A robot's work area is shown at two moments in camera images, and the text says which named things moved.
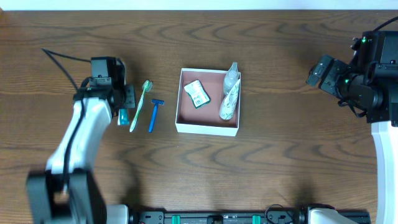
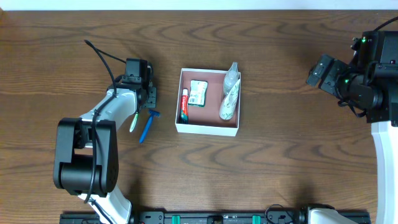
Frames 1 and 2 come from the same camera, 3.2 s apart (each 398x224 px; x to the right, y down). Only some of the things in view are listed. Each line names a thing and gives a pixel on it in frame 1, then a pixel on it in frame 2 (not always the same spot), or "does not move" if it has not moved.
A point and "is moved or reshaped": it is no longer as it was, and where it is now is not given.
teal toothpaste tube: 124,119 is moved or reshaped
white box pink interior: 205,119 does not move
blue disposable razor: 157,101 -> 152,113
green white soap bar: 197,94 is moved or reshaped
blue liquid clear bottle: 231,77 does not move
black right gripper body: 327,73 does not move
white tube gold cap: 226,109 does not move
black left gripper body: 129,96 -> 150,97
